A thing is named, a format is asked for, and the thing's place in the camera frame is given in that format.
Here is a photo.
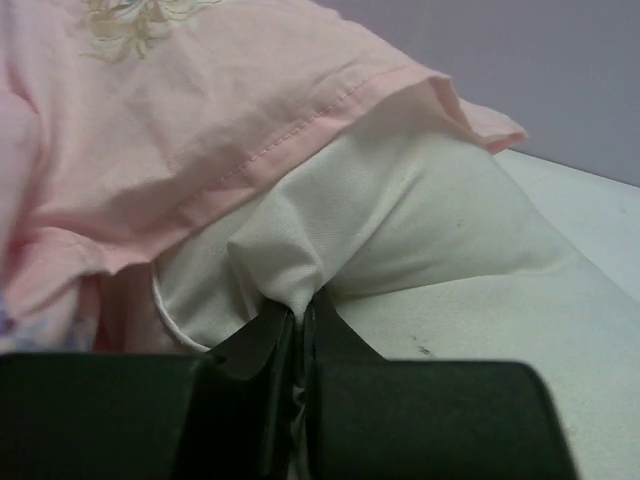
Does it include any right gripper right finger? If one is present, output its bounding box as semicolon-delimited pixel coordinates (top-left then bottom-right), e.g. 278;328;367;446
303;291;578;479

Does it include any pink and purple Frozen pillowcase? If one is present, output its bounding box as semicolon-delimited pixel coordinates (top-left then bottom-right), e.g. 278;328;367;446
1;1;526;353

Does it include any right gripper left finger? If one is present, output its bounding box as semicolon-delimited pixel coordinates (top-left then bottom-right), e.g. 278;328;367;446
1;301;293;479

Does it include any white pillow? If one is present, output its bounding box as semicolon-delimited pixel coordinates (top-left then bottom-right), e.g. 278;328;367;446
149;130;640;480

